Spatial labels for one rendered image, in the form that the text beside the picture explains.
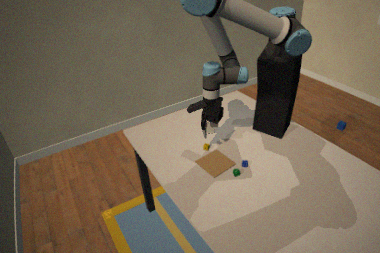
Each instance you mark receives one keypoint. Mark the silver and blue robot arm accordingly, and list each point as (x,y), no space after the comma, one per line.
(276,24)

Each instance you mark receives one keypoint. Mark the green die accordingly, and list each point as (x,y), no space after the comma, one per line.
(236,172)

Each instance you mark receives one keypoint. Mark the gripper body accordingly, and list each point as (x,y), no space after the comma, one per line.
(213,109)

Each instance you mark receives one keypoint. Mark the yellow die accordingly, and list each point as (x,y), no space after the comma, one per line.
(206,147)

